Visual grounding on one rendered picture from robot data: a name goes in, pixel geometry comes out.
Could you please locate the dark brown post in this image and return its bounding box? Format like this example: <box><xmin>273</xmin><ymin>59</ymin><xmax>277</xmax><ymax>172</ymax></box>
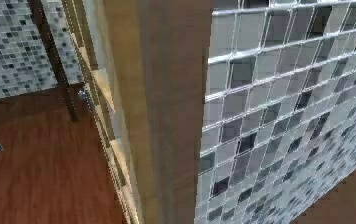
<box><xmin>27</xmin><ymin>0</ymin><xmax>81</xmax><ymax>123</ymax></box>

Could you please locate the tan framed glass panel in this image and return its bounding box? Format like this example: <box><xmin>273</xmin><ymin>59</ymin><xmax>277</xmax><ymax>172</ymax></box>
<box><xmin>60</xmin><ymin>0</ymin><xmax>144</xmax><ymax>224</ymax></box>

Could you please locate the brown wooden door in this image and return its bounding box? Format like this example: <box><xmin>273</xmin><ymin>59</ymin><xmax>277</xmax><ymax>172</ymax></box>
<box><xmin>102</xmin><ymin>0</ymin><xmax>215</xmax><ymax>224</ymax></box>

